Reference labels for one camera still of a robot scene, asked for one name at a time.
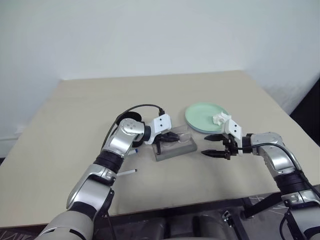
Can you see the black strut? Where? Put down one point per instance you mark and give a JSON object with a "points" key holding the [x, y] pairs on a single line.
{"points": [[262, 206]]}

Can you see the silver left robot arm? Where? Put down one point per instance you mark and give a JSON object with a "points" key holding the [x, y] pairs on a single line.
{"points": [[117, 140]]}

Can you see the silver metal clip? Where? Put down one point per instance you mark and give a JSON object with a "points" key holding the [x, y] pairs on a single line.
{"points": [[228, 218]]}

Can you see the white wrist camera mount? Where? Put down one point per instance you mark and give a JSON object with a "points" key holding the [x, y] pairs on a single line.
{"points": [[161, 123], [233, 127]]}

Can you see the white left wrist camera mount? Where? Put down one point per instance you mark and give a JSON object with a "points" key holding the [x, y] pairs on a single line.
{"points": [[161, 123]]}

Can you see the clear frame glasses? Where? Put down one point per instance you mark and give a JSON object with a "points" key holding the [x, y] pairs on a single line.
{"points": [[183, 137]]}

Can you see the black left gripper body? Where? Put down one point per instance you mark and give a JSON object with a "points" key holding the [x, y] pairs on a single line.
{"points": [[161, 138]]}

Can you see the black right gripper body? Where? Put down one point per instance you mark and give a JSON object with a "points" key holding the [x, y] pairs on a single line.
{"points": [[229, 147]]}

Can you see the light blue plate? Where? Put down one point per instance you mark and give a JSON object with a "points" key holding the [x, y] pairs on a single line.
{"points": [[203, 132]]}

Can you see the white marker blue cap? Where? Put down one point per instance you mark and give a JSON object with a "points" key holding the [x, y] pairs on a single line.
{"points": [[133, 151]]}

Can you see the grey glasses case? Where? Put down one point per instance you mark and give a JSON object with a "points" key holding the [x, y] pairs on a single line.
{"points": [[180, 150]]}

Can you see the mint green plate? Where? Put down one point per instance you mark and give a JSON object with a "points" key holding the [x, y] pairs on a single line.
{"points": [[200, 116]]}

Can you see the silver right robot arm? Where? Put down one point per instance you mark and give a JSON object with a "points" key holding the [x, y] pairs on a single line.
{"points": [[270, 142]]}

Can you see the white marker black tip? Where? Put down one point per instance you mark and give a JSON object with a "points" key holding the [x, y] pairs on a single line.
{"points": [[127, 172]]}

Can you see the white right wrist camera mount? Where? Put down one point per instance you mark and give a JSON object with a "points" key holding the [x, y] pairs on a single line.
{"points": [[233, 127]]}

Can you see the crumpled white tissue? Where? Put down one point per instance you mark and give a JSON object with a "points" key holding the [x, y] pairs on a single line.
{"points": [[220, 118]]}

